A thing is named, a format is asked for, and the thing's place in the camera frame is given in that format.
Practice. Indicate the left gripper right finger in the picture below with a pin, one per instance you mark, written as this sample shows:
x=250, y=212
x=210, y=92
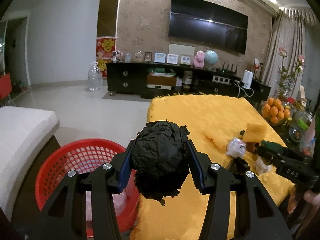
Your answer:
x=256, y=215

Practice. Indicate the black paper ball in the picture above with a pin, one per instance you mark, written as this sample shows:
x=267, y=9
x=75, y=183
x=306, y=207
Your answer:
x=160, y=159

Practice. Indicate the pink plush toy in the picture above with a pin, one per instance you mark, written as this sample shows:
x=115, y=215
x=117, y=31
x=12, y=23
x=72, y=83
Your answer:
x=198, y=60

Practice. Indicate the artificial rose flowers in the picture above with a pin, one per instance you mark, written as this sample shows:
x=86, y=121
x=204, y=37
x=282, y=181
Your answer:
x=287, y=76

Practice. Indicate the white tissue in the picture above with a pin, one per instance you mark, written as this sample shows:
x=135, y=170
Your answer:
x=260, y=167

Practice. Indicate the red plastic mesh basket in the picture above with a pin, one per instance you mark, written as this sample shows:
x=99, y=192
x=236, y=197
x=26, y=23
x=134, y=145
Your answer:
x=82, y=179

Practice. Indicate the beige curtain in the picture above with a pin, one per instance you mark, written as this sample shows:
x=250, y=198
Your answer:
x=288, y=31

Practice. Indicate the yellow sponge piece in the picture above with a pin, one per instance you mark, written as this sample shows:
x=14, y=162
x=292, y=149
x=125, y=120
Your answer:
x=254, y=133

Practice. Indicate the glass bowl of oranges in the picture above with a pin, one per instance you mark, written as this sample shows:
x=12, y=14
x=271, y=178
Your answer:
x=276, y=112

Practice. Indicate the white cushioned bench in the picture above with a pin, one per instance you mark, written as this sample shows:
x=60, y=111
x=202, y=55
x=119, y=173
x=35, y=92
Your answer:
x=24, y=132

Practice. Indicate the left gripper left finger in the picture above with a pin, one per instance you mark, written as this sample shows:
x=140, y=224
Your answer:
x=125, y=169

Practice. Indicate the red yellow festive banner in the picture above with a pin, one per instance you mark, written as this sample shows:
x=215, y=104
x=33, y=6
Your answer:
x=105, y=46

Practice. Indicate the white router box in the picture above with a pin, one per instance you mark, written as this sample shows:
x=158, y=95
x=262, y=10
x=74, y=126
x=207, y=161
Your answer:
x=247, y=79

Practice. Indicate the pink white wrapper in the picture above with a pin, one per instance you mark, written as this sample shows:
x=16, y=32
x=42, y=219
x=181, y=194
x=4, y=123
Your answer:
x=236, y=148

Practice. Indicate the black tv cabinet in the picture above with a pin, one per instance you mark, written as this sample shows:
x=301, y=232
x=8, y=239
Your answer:
x=150, y=80

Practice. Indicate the light blue globe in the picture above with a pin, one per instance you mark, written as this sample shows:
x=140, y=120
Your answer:
x=210, y=58

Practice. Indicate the black wifi router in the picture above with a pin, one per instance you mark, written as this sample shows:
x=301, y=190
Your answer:
x=227, y=68

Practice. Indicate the yellow food scrap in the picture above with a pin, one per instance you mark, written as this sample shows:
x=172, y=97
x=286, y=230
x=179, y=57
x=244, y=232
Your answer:
x=219, y=141

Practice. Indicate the yellow patterned tablecloth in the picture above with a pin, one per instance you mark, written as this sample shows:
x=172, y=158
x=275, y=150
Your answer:
x=182, y=216

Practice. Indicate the person's right hand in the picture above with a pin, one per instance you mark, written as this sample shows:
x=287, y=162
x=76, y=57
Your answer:
x=309, y=196

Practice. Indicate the red chair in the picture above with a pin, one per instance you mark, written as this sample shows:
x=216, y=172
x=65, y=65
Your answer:
x=5, y=88

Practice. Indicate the wall mounted black television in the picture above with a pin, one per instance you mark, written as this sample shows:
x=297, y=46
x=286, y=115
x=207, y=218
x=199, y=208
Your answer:
x=206, y=22

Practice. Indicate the brown paper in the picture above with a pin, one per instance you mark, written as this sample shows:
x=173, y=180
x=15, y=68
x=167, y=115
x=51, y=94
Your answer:
x=252, y=147

